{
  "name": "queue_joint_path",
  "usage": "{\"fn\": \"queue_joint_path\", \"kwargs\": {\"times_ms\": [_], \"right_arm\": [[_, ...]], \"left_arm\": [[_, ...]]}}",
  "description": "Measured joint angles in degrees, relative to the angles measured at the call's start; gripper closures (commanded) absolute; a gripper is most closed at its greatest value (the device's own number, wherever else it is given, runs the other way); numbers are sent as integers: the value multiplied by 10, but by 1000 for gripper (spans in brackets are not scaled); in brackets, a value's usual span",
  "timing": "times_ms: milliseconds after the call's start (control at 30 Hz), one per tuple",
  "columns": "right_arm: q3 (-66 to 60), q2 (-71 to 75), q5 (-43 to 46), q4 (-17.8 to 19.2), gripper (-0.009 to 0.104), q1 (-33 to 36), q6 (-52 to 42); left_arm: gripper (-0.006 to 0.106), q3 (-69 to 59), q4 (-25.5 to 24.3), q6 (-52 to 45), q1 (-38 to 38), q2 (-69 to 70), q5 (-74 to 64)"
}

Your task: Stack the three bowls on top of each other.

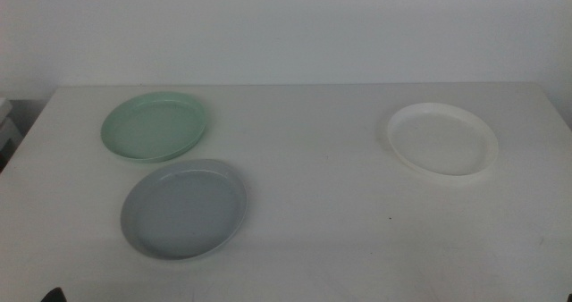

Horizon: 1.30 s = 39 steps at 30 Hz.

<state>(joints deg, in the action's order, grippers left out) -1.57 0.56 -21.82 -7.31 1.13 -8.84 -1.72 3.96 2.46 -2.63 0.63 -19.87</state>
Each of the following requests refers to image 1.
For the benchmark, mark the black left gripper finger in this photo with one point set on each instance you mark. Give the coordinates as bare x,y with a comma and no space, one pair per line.
55,296

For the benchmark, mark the grey shallow bowl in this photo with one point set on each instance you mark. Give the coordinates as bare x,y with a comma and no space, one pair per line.
183,210

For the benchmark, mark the pale green shallow bowl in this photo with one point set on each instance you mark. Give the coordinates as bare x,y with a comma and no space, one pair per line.
152,128

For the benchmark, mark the white shallow bowl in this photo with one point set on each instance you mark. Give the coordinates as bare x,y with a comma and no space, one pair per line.
442,141

